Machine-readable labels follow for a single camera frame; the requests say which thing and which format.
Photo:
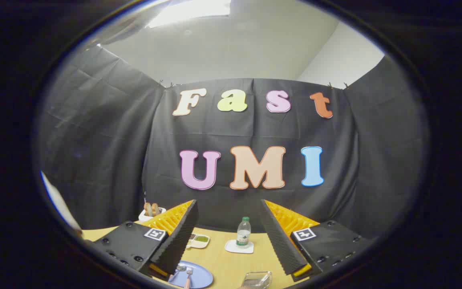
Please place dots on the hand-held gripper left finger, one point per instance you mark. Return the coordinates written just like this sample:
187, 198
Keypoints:
179, 241

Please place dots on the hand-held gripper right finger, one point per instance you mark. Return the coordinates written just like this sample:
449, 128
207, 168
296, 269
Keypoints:
283, 241

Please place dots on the white divided bean dish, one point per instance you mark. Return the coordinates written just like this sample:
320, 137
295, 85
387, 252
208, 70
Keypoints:
201, 241

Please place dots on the cream white toaster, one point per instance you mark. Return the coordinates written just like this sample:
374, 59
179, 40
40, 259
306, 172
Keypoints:
147, 218

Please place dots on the toasted bread slice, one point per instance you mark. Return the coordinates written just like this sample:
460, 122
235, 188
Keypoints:
156, 208
148, 209

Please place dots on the clear green-capped water bottle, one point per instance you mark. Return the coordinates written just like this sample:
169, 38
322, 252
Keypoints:
243, 235

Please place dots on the blue round plate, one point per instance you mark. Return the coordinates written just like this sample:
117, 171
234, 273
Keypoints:
201, 277

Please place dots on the perforated metal drainer basket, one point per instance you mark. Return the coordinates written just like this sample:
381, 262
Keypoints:
257, 279

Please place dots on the white square coaster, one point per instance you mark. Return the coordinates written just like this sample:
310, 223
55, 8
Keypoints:
231, 248

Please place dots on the black backdrop cloth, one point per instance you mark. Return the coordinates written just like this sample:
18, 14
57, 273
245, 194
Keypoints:
114, 160

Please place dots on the white panel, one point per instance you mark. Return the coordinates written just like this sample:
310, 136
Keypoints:
58, 200

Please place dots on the ceiling light panel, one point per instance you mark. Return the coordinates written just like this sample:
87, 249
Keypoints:
191, 12

